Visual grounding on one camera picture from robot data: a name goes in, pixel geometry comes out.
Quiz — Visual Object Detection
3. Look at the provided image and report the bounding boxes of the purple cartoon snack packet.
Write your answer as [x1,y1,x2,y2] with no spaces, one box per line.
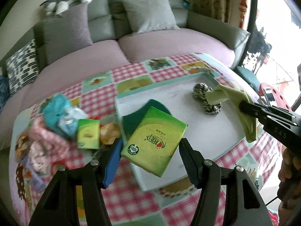
[20,156,46,193]

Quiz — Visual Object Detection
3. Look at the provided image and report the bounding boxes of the pink white floral scrunchie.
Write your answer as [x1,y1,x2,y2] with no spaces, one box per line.
[28,141,49,174]

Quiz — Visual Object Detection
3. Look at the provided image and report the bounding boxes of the light green cloth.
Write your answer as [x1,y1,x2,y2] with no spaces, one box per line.
[206,84,257,143]

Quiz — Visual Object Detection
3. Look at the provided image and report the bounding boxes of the pink white fluffy towel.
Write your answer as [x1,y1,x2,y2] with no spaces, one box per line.
[29,116,72,158]

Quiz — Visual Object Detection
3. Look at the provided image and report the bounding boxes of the green tissue pack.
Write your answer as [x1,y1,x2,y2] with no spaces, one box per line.
[121,107,188,177]
[77,119,100,150]

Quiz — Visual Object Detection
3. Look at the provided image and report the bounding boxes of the light blue wipes pack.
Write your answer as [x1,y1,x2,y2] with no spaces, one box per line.
[58,107,88,139]

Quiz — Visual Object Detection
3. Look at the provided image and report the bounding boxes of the leopard print scrunchie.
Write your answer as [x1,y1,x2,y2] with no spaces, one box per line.
[192,83,222,115]

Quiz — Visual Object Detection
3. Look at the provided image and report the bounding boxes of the green yellow scrub sponge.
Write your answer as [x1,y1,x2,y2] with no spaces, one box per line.
[122,99,171,139]

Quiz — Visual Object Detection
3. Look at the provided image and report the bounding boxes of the clear acrylic box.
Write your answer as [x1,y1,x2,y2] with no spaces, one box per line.
[15,132,31,162]

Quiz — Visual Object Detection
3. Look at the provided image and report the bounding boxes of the person right hand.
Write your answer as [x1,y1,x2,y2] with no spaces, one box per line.
[278,145,300,212]

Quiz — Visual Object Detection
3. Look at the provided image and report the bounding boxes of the mint shallow tray box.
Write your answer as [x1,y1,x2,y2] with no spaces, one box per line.
[114,71,257,192]

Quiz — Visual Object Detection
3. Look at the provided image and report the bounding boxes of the teal plastic toy box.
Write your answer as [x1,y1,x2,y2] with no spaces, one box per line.
[42,94,71,135]

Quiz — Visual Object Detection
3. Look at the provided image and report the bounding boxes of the blue crumpled clothing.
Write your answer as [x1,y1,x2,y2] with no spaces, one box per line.
[0,76,10,113]

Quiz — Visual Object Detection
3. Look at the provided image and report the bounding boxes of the black white patterned pillow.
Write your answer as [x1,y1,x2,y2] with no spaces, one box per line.
[6,39,39,96]

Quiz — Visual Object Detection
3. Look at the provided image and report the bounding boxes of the lilac sofa seat cover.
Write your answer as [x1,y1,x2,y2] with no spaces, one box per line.
[1,28,235,149]

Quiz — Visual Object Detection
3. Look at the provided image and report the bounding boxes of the purple grey pillow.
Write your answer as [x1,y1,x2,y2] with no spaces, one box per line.
[42,3,93,65]

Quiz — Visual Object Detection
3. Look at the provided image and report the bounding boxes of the light grey pillow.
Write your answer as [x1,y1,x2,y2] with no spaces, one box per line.
[122,0,179,34]

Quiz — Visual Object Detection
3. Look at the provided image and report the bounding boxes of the grey sofa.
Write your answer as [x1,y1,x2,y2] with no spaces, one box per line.
[8,0,249,74]

